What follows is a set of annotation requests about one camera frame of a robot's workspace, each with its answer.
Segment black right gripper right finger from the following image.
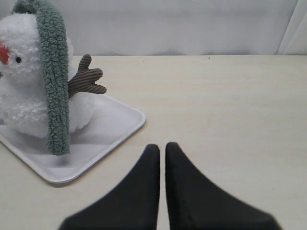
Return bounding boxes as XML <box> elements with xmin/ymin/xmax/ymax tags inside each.
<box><xmin>165</xmin><ymin>142</ymin><xmax>281</xmax><ymax>230</ymax></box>

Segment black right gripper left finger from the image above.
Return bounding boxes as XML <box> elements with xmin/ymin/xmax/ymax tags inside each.
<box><xmin>59</xmin><ymin>144</ymin><xmax>160</xmax><ymax>230</ymax></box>

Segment white plush snowman toy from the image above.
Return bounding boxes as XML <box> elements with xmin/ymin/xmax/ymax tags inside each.
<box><xmin>0</xmin><ymin>13</ymin><xmax>106</xmax><ymax>138</ymax></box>

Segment white rectangular tray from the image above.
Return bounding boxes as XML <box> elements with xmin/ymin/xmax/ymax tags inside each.
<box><xmin>0</xmin><ymin>94</ymin><xmax>146</xmax><ymax>184</ymax></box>

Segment white backdrop curtain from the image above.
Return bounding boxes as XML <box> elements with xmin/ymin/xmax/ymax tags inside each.
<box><xmin>0</xmin><ymin>0</ymin><xmax>307</xmax><ymax>56</ymax></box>

